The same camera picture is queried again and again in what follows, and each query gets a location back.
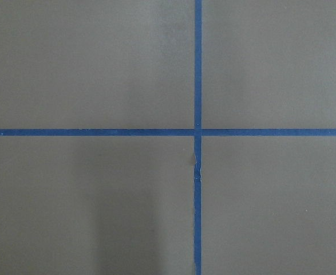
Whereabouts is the crossing blue tape line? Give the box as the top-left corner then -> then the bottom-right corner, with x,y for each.
0,128 -> 336,136

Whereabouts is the long blue tape line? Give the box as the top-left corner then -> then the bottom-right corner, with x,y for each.
193,0 -> 202,274

